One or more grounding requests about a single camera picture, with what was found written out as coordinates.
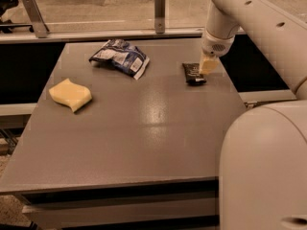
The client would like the black office chair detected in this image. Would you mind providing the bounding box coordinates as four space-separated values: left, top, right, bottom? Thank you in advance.
0 0 34 34

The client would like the metal glass bracket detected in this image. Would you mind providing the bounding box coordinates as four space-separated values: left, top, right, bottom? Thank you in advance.
154 0 166 34
21 0 49 38

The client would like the left metal glass bracket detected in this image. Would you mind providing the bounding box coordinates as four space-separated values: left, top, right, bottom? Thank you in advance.
21 0 49 38

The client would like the middle metal glass bracket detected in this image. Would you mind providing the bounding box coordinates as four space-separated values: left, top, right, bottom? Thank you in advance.
154 0 166 34

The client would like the black rxbar chocolate bar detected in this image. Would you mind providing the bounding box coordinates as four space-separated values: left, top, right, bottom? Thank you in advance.
182 63 206 86

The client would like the yellow sponge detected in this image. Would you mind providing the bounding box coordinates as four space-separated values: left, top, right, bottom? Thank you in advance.
49 79 92 113

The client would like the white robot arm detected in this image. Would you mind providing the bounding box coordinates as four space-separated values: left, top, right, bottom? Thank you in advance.
201 0 307 230

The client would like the grey table drawer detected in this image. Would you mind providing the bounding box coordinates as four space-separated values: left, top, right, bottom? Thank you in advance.
22 196 219 229

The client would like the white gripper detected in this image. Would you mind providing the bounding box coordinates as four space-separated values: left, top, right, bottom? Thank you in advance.
199 30 235 75

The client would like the blue chip bag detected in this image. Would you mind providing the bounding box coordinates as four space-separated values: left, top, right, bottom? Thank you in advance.
89 39 150 80

